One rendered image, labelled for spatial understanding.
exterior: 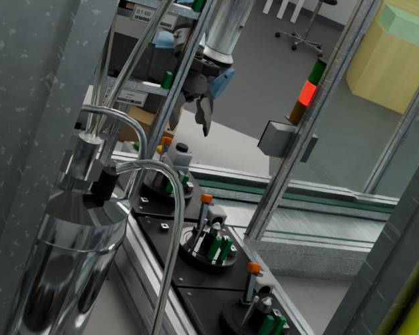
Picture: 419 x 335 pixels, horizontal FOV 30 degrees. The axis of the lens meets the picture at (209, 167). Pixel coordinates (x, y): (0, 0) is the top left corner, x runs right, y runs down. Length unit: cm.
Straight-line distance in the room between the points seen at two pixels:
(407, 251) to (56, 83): 32
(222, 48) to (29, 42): 193
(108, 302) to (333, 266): 69
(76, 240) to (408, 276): 33
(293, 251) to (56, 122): 161
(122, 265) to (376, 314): 110
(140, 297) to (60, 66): 123
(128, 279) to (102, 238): 87
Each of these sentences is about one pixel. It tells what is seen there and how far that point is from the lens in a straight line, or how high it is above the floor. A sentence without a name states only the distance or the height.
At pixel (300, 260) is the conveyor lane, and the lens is 201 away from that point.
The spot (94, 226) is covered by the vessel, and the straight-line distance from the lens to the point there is 77.
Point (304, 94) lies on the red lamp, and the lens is 177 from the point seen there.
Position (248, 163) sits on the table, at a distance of 256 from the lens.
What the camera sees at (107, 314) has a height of 86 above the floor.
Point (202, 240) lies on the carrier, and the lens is 170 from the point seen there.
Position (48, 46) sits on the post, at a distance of 39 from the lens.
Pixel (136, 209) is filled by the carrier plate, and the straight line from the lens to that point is 177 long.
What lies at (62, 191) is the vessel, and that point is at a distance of 79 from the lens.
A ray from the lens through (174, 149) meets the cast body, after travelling 184.
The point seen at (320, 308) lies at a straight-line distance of 197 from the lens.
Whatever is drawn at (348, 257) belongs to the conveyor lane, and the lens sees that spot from 210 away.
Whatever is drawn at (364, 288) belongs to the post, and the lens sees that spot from 64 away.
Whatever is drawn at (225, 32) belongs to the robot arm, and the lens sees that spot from 229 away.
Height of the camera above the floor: 180
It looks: 23 degrees down
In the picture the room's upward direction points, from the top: 24 degrees clockwise
